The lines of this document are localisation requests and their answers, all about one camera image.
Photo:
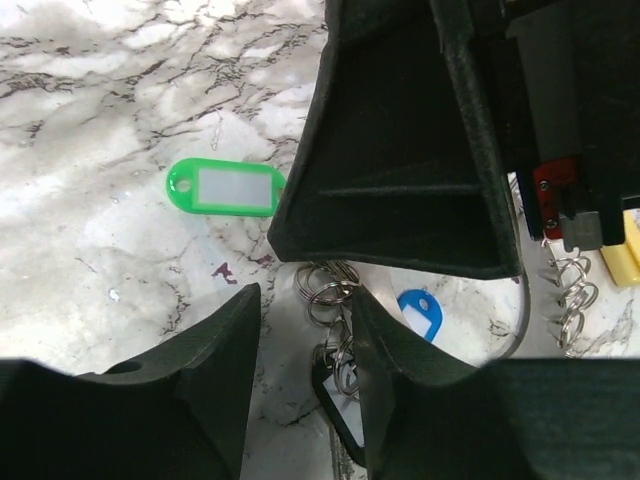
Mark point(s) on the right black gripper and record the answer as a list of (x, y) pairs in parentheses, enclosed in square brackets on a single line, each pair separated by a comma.
[(563, 85)]

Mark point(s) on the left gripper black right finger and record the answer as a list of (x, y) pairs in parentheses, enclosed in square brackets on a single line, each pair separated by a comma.
[(428, 415)]

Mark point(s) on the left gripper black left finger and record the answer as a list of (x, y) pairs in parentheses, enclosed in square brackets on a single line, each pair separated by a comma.
[(176, 411)]

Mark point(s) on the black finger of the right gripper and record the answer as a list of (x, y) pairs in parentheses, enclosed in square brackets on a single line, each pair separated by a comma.
[(398, 163)]

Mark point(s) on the green key tag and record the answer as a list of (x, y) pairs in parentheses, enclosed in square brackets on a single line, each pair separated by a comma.
[(220, 187)]

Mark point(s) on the yellow pink marker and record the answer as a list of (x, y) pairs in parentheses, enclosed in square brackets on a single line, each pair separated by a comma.
[(623, 261)]

